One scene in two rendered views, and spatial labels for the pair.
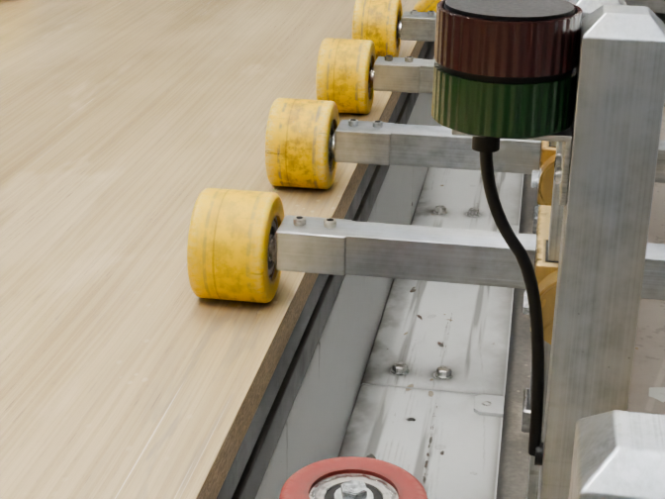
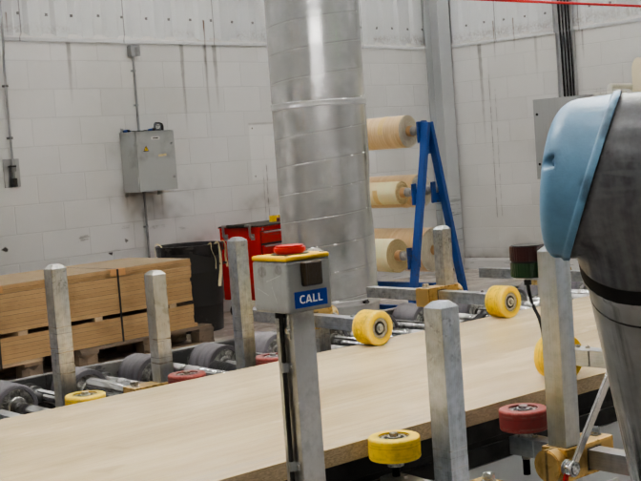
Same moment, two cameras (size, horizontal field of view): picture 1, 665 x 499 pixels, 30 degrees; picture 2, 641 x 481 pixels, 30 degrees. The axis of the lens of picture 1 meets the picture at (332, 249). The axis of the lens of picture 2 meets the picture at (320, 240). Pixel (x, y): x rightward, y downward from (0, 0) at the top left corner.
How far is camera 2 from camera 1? 1.51 m
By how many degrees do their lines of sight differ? 43
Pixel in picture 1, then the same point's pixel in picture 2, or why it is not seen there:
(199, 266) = (537, 360)
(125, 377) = (493, 388)
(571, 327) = (545, 334)
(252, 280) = not seen: hidden behind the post
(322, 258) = (581, 359)
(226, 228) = not seen: hidden behind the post
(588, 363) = (549, 345)
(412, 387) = not seen: outside the picture
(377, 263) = (600, 362)
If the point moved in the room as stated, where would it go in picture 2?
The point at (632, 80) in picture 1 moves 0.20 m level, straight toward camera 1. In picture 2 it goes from (547, 262) to (449, 278)
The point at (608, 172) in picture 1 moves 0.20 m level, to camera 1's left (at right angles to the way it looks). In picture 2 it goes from (547, 288) to (438, 285)
